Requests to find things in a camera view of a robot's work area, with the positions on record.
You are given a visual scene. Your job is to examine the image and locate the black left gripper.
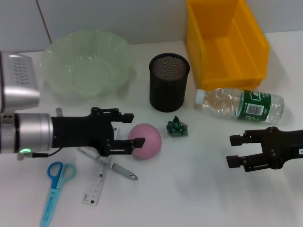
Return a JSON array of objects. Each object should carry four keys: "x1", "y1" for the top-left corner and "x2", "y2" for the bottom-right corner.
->
[{"x1": 51, "y1": 107, "x2": 145, "y2": 157}]

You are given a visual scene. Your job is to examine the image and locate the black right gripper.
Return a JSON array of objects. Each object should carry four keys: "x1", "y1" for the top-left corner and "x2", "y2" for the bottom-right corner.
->
[{"x1": 226, "y1": 127, "x2": 303, "y2": 172}]

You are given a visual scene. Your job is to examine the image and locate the pink toy peach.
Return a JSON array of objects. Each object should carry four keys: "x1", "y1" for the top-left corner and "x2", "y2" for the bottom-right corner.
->
[{"x1": 128, "y1": 123, "x2": 162, "y2": 160}]

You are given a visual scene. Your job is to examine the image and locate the green label water bottle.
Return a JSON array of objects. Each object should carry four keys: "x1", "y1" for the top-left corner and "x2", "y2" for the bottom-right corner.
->
[{"x1": 194, "y1": 87, "x2": 285, "y2": 125}]

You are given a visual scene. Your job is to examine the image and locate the blue scissors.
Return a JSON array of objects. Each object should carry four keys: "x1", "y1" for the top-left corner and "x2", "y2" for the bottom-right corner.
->
[{"x1": 40, "y1": 161, "x2": 77, "y2": 227}]

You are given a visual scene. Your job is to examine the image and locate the black mesh pen cup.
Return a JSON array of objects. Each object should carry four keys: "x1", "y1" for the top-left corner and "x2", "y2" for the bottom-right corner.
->
[{"x1": 149, "y1": 52, "x2": 191, "y2": 113}]

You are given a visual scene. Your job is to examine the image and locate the transparent plastic ruler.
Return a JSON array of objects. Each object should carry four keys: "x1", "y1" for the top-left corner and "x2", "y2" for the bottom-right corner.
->
[{"x1": 81, "y1": 127, "x2": 120, "y2": 206}]

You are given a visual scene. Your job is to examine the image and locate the translucent green fruit bowl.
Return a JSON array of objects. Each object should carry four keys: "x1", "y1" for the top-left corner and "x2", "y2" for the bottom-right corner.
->
[{"x1": 39, "y1": 29, "x2": 138, "y2": 105}]

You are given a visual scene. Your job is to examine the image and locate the yellow plastic bin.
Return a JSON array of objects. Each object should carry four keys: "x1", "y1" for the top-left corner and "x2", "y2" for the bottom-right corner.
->
[{"x1": 185, "y1": 0, "x2": 270, "y2": 90}]

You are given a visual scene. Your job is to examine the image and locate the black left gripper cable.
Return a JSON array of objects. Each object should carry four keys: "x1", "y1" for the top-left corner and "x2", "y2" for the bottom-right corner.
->
[{"x1": 17, "y1": 107, "x2": 64, "y2": 161}]

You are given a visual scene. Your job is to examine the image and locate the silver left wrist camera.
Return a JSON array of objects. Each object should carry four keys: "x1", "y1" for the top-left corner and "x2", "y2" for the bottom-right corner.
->
[{"x1": 0, "y1": 51, "x2": 41, "y2": 113}]

